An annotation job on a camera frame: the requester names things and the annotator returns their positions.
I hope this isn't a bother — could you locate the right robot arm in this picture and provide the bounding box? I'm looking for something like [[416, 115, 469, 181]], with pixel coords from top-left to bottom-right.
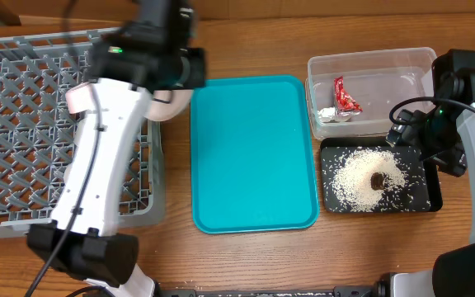
[[374, 49, 475, 297]]

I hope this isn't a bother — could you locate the black tray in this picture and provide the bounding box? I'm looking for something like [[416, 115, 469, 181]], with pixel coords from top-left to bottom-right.
[[319, 136, 444, 215]]

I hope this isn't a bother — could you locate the red snack wrapper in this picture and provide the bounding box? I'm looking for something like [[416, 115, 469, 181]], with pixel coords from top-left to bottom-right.
[[334, 76, 363, 112]]

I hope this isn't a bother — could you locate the grey plastic dish rack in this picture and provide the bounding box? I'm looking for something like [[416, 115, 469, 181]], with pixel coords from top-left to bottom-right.
[[0, 26, 167, 241]]

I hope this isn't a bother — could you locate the clear plastic bin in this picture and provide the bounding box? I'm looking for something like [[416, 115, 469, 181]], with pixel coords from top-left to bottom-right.
[[305, 47, 436, 140]]

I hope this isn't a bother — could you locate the pile of rice grains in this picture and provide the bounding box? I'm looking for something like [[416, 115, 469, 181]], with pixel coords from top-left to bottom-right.
[[326, 147, 432, 210]]

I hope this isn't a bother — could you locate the large white plate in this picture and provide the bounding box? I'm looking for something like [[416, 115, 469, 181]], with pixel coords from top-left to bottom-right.
[[145, 90, 194, 122]]

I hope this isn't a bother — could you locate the small pink bowl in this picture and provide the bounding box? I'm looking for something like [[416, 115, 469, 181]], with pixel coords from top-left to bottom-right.
[[65, 82, 88, 114]]

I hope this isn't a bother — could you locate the teal serving tray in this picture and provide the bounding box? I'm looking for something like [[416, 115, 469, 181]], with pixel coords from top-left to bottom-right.
[[190, 75, 320, 234]]

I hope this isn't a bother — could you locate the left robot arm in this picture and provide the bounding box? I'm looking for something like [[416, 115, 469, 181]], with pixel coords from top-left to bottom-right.
[[26, 0, 206, 296]]

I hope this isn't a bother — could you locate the brown food scrap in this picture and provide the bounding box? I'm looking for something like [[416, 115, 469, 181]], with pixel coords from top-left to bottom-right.
[[370, 172, 389, 191]]

